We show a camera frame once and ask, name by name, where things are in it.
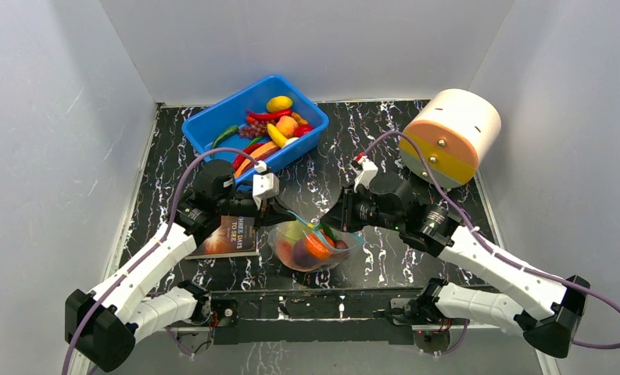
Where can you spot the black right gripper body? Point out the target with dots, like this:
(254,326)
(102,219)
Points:
(348,208)

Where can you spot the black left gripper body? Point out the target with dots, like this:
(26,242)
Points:
(236,205)

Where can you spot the green toy cabbage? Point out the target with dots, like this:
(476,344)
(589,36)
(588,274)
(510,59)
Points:
(294,231)

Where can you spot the clear zip top bag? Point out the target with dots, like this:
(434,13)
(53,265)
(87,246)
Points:
(345,244)

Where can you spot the purple toy eggplant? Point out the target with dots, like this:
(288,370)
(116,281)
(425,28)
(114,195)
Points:
(301,256)

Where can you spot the orange toy orange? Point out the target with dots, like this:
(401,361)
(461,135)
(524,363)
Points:
(320,246)

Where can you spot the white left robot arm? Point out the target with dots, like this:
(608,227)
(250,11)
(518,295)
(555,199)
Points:
(105,323)

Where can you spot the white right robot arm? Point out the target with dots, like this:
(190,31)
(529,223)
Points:
(544,312)

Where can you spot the three days to see book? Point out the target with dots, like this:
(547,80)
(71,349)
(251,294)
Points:
(235,237)

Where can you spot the blue plastic bin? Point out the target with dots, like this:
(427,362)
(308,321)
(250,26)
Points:
(202,128)

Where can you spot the dark green toy pepper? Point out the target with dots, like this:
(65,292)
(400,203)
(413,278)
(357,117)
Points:
(224,135)

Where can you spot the yellow toy banana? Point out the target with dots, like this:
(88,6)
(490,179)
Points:
(276,135)

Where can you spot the purple toy grape bunch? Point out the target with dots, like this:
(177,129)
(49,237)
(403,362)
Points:
(253,130)

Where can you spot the red toy tomato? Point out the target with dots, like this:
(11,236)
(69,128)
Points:
(302,130)

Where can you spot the orange toy peach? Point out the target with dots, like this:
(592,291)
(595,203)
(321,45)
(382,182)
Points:
(287,125)

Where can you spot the cream cylinder with coloured face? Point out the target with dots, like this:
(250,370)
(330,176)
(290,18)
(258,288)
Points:
(454,132)

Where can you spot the red toy chili pepper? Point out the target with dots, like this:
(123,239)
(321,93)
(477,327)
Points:
(266,117)

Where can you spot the yellow toy lemon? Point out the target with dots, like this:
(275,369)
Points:
(279,103)

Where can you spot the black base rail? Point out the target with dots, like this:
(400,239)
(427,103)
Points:
(309,310)

